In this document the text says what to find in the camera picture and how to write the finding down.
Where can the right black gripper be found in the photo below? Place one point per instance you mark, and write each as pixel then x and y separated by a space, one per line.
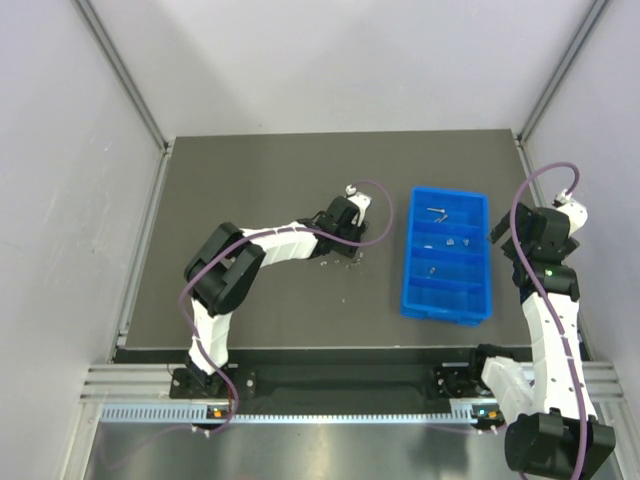
pixel 507 228

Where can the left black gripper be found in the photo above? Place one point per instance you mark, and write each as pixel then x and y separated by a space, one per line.
pixel 351 245

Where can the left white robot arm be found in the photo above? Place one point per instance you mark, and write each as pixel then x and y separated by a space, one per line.
pixel 221 273

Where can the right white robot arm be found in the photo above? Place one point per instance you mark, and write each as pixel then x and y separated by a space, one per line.
pixel 553 430

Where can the blue compartment bin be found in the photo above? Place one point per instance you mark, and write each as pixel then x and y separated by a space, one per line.
pixel 460 291

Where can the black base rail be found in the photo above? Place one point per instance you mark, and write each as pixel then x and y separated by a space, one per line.
pixel 432 372

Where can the grey slotted cable duct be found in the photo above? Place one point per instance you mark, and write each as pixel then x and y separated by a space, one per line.
pixel 458 411

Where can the right aluminium frame post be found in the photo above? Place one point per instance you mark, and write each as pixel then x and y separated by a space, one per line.
pixel 578 40

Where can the aluminium frame post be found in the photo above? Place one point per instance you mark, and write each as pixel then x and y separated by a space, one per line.
pixel 578 40
pixel 91 18

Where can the left aluminium frame post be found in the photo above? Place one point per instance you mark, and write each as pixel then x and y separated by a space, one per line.
pixel 91 18

